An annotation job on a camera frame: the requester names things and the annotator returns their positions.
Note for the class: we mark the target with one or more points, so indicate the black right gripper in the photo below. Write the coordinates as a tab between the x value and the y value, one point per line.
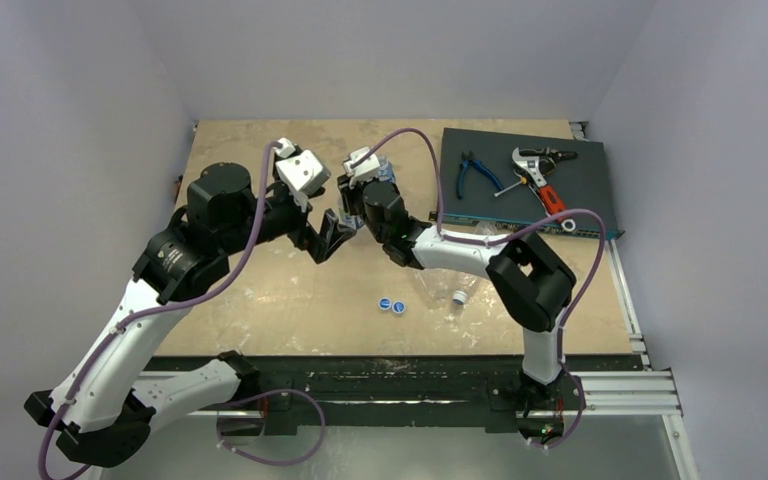
347	201

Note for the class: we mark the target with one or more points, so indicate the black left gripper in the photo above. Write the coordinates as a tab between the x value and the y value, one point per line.
330	235

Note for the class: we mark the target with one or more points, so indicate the blue white bottle cap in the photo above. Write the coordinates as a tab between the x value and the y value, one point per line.
398	308

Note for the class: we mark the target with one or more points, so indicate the clear bottle white cap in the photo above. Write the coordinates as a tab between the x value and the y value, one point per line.
436	287

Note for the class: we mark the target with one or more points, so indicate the green label water bottle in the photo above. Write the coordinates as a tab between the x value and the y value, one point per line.
354	222

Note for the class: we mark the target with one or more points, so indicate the blue label Pocari bottle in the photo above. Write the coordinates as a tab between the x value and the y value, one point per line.
385	171

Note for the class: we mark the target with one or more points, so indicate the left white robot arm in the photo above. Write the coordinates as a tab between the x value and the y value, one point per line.
99	416

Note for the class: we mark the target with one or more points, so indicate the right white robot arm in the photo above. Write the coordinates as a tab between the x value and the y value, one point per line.
533	283

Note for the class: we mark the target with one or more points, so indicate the clear bottle blue cap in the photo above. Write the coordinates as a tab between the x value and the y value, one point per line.
464	287

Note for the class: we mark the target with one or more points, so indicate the red adjustable wrench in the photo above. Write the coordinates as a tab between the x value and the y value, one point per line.
533	172

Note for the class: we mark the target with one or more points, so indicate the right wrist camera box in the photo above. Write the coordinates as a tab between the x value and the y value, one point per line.
361	166

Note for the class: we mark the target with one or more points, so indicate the dark network switch box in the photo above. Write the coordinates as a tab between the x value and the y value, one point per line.
515	180

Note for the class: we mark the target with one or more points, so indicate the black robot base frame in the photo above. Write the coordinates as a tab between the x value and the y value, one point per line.
451	391

